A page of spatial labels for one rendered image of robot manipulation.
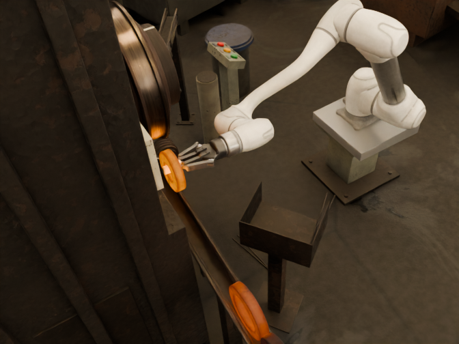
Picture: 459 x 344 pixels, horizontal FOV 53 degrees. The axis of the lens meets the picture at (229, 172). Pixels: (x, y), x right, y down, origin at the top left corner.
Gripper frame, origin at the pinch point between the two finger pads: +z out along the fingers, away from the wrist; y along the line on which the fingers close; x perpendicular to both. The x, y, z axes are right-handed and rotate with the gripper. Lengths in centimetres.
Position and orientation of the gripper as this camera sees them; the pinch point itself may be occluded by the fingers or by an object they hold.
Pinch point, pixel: (172, 167)
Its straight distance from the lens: 161.7
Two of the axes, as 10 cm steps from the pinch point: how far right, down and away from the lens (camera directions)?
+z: -8.6, 3.7, -3.5
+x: -0.1, -7.1, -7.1
